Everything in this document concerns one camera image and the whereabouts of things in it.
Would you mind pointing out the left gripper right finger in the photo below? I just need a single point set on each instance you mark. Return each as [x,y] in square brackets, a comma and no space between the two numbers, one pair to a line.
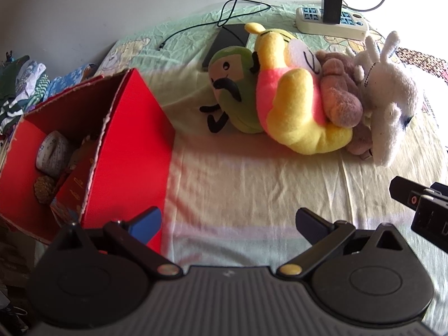
[325,239]

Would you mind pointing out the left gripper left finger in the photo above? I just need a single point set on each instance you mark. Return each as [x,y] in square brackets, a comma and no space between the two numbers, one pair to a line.
[130,239]

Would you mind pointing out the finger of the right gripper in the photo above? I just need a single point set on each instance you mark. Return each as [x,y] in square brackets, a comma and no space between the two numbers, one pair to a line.
[440,191]
[406,192]

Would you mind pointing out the white bunny plush toy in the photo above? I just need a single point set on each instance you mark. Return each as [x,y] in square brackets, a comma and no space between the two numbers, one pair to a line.
[390,100]

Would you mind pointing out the brown bear plush toy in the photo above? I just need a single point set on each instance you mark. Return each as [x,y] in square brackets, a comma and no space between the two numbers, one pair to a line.
[342,101]

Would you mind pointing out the yellow tiger plush toy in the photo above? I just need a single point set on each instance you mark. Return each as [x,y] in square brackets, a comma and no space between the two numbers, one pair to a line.
[288,100]

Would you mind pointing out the green avocado plush toy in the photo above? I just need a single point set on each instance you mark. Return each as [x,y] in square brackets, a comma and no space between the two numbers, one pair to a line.
[232,74]

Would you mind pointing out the small red gift box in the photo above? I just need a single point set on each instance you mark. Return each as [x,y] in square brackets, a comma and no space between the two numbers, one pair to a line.
[71,187]

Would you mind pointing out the red cardboard box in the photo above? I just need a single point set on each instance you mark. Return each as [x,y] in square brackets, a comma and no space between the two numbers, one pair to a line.
[131,164]

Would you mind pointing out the cartoon print bed sheet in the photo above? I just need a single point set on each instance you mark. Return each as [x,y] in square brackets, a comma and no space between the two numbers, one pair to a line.
[231,197]

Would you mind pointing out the pine cone in box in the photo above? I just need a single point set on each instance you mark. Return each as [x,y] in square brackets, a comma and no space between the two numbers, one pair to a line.
[44,188]

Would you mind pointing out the tape roll in box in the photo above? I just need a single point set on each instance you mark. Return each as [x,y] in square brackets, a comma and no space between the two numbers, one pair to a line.
[52,154]

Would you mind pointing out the brown patterned bedspread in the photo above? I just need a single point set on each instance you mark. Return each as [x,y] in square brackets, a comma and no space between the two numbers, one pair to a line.
[428,63]

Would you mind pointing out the blue white patterned cloth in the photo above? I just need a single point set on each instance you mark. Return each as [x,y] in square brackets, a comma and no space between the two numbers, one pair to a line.
[71,79]

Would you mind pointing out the pile of folded clothes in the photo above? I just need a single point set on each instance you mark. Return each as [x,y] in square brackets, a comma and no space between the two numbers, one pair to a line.
[24,82]

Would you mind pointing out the white power strip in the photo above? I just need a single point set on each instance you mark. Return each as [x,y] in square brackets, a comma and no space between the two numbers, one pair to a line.
[351,25]

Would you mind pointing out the black charger adapter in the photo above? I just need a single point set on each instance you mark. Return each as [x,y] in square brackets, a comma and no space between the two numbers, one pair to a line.
[331,11]

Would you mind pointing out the black smartphone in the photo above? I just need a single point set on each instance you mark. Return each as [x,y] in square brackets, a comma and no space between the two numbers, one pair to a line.
[229,35]

